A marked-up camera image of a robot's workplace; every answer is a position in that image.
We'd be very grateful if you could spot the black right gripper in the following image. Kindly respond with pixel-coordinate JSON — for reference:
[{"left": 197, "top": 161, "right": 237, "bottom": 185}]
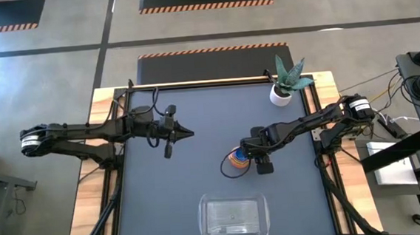
[{"left": 238, "top": 123, "right": 288, "bottom": 177}]

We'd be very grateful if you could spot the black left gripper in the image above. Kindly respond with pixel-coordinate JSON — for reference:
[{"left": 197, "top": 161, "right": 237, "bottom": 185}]
[{"left": 146, "top": 103, "right": 197, "bottom": 161}]

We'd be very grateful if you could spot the orange measuring cup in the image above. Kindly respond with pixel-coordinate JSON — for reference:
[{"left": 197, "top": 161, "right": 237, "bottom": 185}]
[{"left": 227, "top": 149, "right": 251, "bottom": 170}]

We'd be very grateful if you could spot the clear plastic basket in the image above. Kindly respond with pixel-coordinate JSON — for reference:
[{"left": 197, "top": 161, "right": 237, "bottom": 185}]
[{"left": 194, "top": 188, "right": 271, "bottom": 235}]

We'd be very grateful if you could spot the grey table mat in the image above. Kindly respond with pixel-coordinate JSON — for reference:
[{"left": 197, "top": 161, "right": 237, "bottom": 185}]
[{"left": 104, "top": 78, "right": 338, "bottom": 235}]

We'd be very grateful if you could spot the succulent plant in white pot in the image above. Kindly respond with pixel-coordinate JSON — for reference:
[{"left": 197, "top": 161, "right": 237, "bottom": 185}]
[{"left": 266, "top": 52, "right": 317, "bottom": 109}]

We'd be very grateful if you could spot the black power strip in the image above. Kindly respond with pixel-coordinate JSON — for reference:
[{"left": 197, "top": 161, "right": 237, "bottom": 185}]
[{"left": 377, "top": 115, "right": 405, "bottom": 140}]

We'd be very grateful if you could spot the black desk crossbar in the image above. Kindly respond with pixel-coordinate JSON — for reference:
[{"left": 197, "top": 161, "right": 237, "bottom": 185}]
[{"left": 358, "top": 129, "right": 420, "bottom": 174}]

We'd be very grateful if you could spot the white box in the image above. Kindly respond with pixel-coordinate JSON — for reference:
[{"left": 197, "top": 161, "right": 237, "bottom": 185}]
[{"left": 366, "top": 138, "right": 420, "bottom": 188}]

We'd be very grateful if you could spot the black aluminium table frame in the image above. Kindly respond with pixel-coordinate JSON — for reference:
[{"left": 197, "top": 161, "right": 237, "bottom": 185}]
[{"left": 81, "top": 64, "right": 353, "bottom": 235}]

